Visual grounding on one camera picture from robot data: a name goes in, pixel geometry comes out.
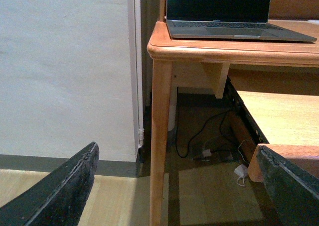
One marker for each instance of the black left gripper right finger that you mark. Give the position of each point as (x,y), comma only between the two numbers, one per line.
(293,191)

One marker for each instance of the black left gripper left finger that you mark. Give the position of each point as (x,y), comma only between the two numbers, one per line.
(59,198)

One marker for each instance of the wooden keyboard drawer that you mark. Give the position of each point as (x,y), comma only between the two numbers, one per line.
(287,113)

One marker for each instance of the white power adapter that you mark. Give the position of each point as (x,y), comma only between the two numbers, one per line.
(241,171)

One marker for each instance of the wooden board under desk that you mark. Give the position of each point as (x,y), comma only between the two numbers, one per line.
(246,144)

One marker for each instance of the power strip on floor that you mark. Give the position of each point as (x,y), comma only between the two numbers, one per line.
(203,154)

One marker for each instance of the wooden desk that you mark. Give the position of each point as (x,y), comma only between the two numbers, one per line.
(216,57)

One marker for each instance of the grey laptop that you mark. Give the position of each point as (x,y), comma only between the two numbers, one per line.
(226,19)

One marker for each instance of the white wall pipe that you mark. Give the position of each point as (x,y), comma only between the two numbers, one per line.
(139,70)

